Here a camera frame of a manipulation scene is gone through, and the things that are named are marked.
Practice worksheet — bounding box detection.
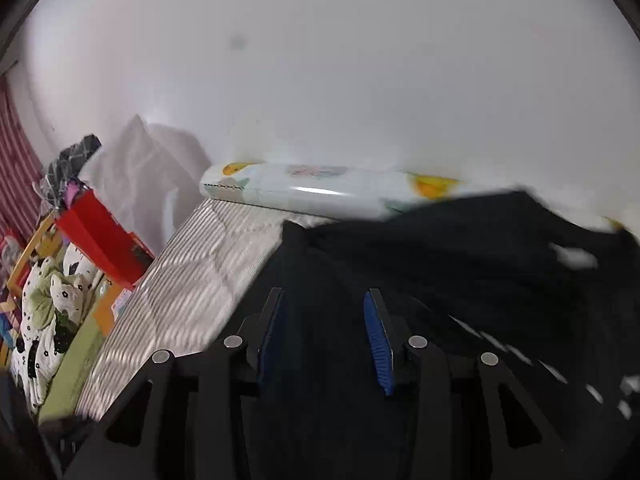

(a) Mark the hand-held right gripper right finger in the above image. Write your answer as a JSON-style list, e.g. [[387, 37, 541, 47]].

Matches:
[[362, 289, 581, 480]]

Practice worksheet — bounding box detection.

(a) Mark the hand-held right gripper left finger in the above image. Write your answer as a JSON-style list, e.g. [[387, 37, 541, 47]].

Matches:
[[62, 287, 288, 480]]

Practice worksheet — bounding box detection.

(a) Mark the black garment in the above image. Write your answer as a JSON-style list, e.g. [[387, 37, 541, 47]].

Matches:
[[240, 190, 640, 480]]

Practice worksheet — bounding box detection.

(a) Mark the grey striped white bedspread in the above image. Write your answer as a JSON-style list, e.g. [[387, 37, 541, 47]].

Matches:
[[75, 197, 633, 421]]

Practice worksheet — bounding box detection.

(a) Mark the white printed package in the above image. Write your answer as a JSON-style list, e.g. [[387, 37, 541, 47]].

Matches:
[[200, 161, 626, 233]]

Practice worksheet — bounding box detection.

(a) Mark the orange box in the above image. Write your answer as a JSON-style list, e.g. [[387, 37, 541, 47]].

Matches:
[[95, 272, 136, 336]]

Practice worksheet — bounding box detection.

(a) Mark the green sheet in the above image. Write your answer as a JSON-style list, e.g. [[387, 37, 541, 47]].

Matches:
[[39, 317, 118, 426]]

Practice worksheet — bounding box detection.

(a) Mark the red paper bag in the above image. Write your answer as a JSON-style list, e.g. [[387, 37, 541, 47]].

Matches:
[[55, 191, 156, 291]]

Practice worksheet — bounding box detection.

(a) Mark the white plastic bag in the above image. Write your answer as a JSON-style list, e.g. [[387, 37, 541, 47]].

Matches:
[[80, 115, 213, 256]]

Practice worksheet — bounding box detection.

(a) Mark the white floral quilt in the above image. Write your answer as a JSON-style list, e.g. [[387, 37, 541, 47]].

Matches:
[[10, 245, 101, 413]]

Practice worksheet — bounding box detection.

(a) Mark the dark patterned cloth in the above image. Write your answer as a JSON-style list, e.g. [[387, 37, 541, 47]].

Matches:
[[42, 135, 103, 201]]

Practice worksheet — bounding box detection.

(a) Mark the red striped curtain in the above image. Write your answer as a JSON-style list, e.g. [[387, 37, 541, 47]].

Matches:
[[0, 75, 46, 241]]

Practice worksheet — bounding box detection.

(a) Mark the yellow wooden frame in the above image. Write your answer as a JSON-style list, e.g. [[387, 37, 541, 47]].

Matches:
[[7, 212, 63, 306]]

